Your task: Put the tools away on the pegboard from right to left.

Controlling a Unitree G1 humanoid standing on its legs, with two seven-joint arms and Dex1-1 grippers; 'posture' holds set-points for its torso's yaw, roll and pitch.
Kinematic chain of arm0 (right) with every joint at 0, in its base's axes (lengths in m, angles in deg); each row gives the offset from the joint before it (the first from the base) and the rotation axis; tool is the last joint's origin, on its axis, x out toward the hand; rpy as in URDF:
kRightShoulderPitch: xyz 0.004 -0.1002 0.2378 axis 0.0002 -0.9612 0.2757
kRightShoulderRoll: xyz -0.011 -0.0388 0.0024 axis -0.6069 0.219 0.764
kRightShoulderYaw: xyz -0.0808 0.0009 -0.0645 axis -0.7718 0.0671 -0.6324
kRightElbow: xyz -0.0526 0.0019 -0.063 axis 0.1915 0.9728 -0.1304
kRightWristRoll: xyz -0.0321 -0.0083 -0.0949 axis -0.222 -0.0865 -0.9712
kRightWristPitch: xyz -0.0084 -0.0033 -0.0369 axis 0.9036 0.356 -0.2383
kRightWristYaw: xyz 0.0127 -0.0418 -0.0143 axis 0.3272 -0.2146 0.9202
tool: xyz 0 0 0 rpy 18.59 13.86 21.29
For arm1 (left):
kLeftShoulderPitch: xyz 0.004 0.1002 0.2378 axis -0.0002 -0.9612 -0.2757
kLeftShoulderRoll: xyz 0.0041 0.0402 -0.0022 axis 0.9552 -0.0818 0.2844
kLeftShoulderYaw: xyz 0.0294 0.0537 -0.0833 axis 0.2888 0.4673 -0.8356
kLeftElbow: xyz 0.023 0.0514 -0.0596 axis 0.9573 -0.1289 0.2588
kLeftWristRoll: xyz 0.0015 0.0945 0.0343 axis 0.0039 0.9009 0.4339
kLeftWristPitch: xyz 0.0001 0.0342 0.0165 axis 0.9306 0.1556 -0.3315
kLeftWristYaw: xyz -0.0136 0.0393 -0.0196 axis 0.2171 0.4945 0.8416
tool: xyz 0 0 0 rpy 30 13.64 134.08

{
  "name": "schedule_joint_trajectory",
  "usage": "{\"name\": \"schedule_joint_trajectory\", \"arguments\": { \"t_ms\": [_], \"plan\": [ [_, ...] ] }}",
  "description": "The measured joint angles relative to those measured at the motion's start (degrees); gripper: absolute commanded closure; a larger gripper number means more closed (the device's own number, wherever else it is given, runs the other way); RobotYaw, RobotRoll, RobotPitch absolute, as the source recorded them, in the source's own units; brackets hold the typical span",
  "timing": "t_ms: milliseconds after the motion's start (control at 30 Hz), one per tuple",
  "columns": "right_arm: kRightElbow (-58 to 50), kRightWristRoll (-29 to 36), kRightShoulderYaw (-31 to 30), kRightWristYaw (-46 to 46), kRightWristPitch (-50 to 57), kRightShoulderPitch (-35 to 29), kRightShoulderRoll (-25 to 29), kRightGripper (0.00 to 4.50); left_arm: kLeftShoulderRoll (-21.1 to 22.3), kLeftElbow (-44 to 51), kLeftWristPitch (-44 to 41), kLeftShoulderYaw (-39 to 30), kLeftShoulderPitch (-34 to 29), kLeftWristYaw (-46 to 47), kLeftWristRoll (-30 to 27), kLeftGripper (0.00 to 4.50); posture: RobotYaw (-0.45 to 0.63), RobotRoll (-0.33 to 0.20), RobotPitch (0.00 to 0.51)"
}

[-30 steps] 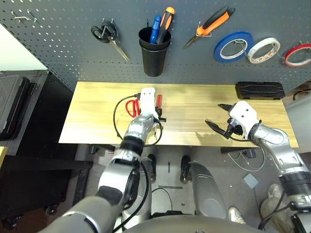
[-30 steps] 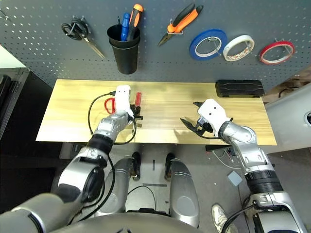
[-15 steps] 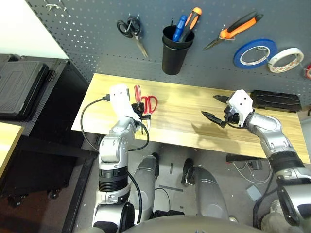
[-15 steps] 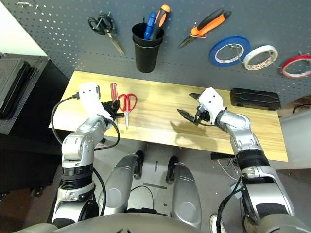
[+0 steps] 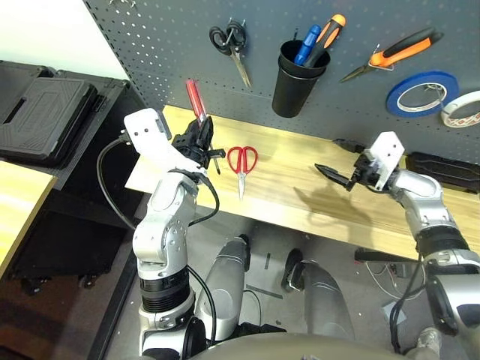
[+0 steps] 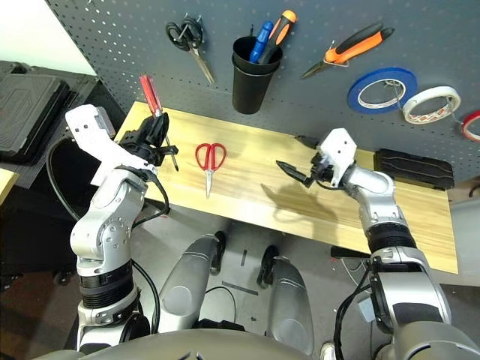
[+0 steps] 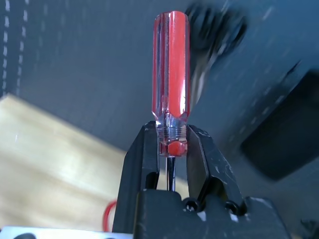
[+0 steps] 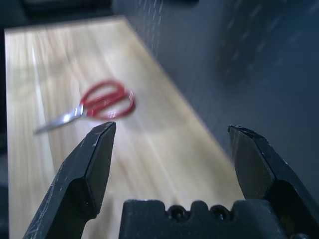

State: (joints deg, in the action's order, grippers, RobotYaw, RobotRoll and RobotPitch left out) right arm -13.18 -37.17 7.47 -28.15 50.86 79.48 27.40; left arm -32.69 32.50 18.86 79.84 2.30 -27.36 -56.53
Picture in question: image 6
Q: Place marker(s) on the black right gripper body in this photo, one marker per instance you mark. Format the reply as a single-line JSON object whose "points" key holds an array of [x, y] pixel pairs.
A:
{"points": [[322, 173]]}

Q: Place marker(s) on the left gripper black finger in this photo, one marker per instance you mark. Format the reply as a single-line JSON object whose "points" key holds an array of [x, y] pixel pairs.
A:
{"points": [[153, 131], [165, 129]]}

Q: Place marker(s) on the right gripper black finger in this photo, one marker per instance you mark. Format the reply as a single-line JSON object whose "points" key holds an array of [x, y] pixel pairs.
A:
{"points": [[294, 172]]}

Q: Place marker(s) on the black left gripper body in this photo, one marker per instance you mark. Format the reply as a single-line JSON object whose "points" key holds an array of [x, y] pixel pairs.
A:
{"points": [[137, 142]]}

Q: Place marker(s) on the orange black needle-nose pliers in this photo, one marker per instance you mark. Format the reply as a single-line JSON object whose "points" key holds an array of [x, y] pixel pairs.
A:
{"points": [[356, 43]]}

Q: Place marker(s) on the red tape roll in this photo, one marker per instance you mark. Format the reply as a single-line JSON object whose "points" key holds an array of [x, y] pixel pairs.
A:
{"points": [[463, 129]]}

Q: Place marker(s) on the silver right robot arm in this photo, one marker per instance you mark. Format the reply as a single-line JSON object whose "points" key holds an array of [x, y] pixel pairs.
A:
{"points": [[382, 210]]}

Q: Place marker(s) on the dark grey pegboard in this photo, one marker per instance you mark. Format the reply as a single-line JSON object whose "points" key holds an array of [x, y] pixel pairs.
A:
{"points": [[307, 112]]}

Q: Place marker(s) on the blue tape roll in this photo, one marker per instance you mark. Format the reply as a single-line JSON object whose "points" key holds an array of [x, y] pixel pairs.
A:
{"points": [[354, 101]]}

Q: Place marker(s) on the black plastic cup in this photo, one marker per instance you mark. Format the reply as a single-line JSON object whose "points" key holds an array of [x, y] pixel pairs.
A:
{"points": [[257, 69], [251, 93]]}

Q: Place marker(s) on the black ribbed tool case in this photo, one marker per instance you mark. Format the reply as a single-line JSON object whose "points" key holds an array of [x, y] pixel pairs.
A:
{"points": [[412, 168]]}

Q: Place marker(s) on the silver tape peg hook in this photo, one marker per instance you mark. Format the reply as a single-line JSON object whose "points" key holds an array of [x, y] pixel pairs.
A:
{"points": [[393, 85]]}

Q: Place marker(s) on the black hard carry case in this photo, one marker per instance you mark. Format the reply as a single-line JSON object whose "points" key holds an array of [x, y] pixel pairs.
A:
{"points": [[26, 108]]}

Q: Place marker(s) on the silver right robot leg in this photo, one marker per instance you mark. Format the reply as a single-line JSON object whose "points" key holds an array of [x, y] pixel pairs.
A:
{"points": [[288, 296]]}

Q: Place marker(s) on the silver robot leg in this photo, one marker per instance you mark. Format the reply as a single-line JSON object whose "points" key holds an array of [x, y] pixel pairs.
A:
{"points": [[183, 285], [288, 296]]}

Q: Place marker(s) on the light wooden side table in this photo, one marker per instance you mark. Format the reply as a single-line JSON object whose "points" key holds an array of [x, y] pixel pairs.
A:
{"points": [[6, 183]]}

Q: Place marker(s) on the white tape roll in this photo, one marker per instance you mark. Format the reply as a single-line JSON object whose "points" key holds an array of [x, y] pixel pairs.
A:
{"points": [[431, 90]]}

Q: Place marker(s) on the grey square floor pad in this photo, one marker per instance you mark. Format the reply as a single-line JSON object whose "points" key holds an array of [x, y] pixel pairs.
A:
{"points": [[364, 311]]}

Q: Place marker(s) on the silver left robot leg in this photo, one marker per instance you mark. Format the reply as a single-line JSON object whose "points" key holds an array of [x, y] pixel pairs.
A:
{"points": [[183, 285]]}

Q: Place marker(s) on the grey white sneaker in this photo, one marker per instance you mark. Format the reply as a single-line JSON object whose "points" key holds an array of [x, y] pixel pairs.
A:
{"points": [[328, 352]]}

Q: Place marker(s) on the grey robot torso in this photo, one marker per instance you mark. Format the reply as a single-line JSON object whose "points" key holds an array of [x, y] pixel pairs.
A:
{"points": [[187, 347]]}

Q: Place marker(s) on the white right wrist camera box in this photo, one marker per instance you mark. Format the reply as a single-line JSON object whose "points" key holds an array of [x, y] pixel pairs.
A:
{"points": [[339, 150]]}

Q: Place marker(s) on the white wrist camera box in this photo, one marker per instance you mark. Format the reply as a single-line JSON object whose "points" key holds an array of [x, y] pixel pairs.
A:
{"points": [[339, 150], [90, 127]]}

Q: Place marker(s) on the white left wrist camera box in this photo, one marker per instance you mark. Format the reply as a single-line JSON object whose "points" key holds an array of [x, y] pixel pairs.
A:
{"points": [[90, 127]]}

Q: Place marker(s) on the black table frame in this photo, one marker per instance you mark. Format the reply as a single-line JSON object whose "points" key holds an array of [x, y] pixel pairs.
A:
{"points": [[348, 252]]}

